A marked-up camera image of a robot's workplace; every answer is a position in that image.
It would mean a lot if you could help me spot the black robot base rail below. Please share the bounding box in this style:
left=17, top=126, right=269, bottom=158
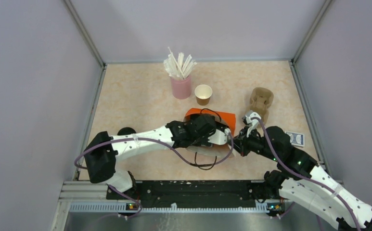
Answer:
left=106, top=178, right=296, bottom=211

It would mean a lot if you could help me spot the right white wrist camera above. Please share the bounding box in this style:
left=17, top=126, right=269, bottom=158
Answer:
left=242, top=110, right=261, bottom=138

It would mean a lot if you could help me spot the blue playing card deck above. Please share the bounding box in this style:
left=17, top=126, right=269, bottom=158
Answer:
left=285, top=131, right=305, bottom=147

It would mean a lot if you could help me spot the bundle of white wrapped straws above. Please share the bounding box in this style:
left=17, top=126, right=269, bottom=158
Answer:
left=163, top=47, right=197, bottom=80

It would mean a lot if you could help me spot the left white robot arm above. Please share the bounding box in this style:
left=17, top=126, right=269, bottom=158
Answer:
left=83, top=114, right=229, bottom=199

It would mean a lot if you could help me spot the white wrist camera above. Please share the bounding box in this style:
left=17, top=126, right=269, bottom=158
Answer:
left=242, top=110, right=261, bottom=138
left=207, top=128, right=231, bottom=145

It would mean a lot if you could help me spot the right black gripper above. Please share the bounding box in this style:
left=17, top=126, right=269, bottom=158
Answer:
left=227, top=124, right=279, bottom=162

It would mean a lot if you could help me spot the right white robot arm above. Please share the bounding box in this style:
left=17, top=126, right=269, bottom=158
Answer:
left=229, top=126, right=372, bottom=231

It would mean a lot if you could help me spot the orange paper bag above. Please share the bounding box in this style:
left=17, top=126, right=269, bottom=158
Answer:
left=183, top=108, right=236, bottom=170

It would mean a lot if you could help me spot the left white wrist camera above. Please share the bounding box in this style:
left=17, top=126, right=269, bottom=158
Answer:
left=207, top=128, right=231, bottom=145

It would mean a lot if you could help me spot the stack of brown paper cups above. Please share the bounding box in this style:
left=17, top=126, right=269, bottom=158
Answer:
left=194, top=84, right=213, bottom=106

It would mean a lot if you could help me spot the pink cylindrical straw holder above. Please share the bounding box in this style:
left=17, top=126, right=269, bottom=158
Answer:
left=170, top=76, right=192, bottom=100

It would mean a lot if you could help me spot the black plastic lid stack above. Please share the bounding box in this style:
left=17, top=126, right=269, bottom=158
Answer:
left=117, top=127, right=136, bottom=136

